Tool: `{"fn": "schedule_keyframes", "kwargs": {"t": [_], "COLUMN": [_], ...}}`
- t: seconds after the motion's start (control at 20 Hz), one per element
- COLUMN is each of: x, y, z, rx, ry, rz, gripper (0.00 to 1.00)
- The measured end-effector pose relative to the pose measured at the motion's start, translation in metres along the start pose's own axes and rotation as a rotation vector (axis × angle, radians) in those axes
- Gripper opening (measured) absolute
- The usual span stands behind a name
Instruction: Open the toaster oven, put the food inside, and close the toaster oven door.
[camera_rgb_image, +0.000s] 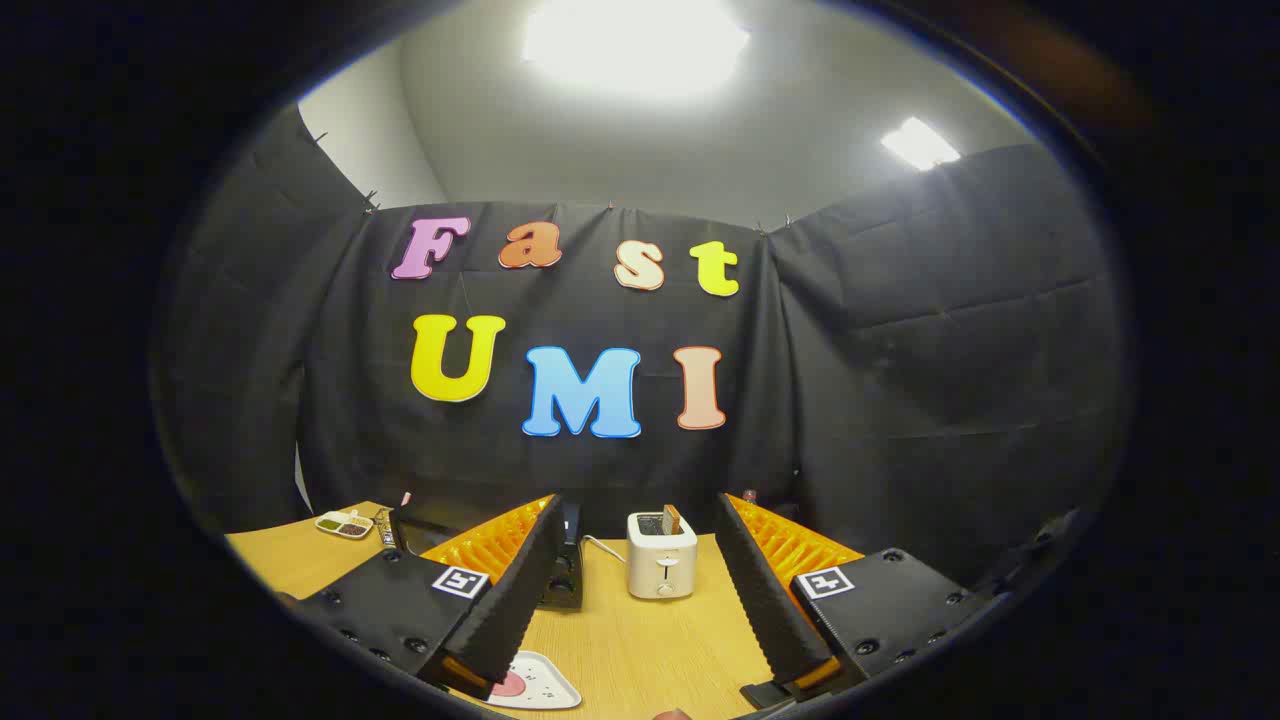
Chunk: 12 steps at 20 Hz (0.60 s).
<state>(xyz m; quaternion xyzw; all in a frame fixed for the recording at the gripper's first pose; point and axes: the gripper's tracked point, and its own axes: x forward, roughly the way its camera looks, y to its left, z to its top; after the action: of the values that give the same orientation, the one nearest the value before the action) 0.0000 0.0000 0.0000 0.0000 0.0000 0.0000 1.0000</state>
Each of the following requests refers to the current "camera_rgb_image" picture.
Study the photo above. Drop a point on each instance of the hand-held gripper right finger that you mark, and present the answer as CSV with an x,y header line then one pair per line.
x,y
765,600

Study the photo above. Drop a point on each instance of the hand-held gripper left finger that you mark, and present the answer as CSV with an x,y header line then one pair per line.
x,y
520,580

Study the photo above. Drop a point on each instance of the black toaster oven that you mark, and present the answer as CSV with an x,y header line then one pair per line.
x,y
565,585

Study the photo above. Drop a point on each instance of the pink round food slice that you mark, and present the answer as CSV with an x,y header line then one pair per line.
x,y
512,685

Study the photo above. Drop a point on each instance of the white square plate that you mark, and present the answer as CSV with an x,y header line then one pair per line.
x,y
550,685

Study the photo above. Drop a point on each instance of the white pop-up toaster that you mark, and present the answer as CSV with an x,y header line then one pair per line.
x,y
660,565

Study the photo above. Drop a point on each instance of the brown bread slice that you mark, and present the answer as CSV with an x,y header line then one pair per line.
x,y
672,520

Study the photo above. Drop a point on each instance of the white divided condiment dish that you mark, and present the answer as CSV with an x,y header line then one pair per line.
x,y
345,524

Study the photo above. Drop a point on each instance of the black backdrop cloth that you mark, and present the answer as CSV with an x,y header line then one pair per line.
x,y
900,380

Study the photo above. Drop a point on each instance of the small ceiling light panel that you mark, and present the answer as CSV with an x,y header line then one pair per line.
x,y
920,145

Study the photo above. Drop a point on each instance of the large ceiling light panel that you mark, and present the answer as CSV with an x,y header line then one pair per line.
x,y
635,45

